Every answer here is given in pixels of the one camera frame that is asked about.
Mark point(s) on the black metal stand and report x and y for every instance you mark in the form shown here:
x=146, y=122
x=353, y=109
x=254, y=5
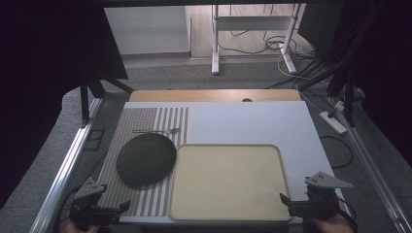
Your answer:
x=85, y=103
x=349, y=97

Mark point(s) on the dark grey round plate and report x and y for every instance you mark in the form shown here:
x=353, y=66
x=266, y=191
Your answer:
x=146, y=159

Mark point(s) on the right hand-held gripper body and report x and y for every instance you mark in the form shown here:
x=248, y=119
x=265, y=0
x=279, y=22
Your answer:
x=319, y=202

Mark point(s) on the wooden table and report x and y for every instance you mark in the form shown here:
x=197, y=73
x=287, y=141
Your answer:
x=200, y=95

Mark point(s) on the white desk frame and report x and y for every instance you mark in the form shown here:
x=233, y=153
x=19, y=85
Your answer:
x=251, y=22

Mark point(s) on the person's left hand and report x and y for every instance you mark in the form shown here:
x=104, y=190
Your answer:
x=73, y=227

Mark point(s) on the person's right hand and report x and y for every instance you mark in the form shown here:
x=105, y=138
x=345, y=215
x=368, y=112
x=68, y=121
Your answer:
x=333, y=225

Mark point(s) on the beige plastic tray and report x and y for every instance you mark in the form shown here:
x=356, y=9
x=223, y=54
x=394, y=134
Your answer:
x=228, y=183

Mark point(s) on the aluminium rail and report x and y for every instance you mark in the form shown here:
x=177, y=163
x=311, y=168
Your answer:
x=372, y=165
x=64, y=168

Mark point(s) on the grey striped placemat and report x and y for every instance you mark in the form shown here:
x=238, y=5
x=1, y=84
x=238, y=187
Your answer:
x=136, y=119

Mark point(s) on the white power strip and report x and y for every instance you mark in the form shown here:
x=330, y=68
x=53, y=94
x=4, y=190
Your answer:
x=333, y=123

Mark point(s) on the silver metal fork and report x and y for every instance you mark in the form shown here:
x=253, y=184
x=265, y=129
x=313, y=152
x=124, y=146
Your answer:
x=162, y=131

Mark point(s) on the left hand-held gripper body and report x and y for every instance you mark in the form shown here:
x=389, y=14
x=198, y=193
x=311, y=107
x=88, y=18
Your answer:
x=86, y=200

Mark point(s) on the white board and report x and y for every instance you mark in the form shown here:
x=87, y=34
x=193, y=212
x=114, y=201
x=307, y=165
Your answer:
x=252, y=124

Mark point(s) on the dark curtain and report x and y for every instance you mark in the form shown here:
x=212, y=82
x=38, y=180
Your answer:
x=48, y=81
x=385, y=81

